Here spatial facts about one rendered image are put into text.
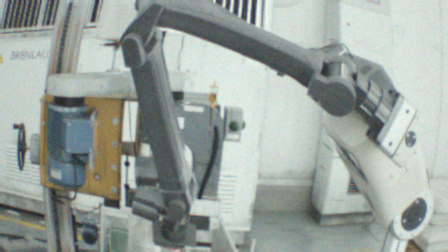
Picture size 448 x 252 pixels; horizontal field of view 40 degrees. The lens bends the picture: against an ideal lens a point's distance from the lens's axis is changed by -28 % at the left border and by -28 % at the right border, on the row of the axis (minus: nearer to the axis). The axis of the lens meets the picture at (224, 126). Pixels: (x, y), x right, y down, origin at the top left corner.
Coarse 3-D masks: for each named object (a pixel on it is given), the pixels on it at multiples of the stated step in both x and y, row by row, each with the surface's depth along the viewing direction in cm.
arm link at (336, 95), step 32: (160, 0) 136; (128, 32) 140; (192, 32) 139; (224, 32) 138; (256, 32) 138; (288, 64) 139; (320, 64) 138; (352, 64) 142; (320, 96) 138; (352, 96) 136
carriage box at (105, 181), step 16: (48, 96) 225; (96, 96) 234; (112, 96) 236; (96, 112) 228; (112, 112) 229; (112, 128) 230; (112, 144) 231; (96, 160) 231; (112, 160) 231; (96, 176) 230; (112, 176) 232; (80, 192) 232; (96, 192) 232; (112, 192) 233
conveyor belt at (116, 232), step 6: (114, 228) 413; (120, 228) 416; (114, 234) 401; (120, 234) 404; (126, 234) 407; (114, 240) 389; (120, 240) 392; (126, 240) 394; (114, 246) 377; (120, 246) 380; (126, 246) 383
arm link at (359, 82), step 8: (328, 64) 141; (336, 64) 140; (344, 64) 140; (328, 72) 139; (336, 72) 137; (344, 72) 138; (352, 72) 140; (352, 80) 138; (360, 80) 138; (368, 80) 141; (360, 88) 136; (368, 88) 139; (360, 96) 137
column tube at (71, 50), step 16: (64, 0) 225; (80, 0) 226; (64, 16) 227; (80, 16) 227; (64, 32) 228; (80, 32) 229; (64, 48) 229; (48, 64) 229; (64, 64) 230; (48, 192) 236; (64, 192) 236; (48, 208) 237; (64, 208) 237; (48, 224) 238; (64, 224) 238; (48, 240) 239; (64, 240) 239
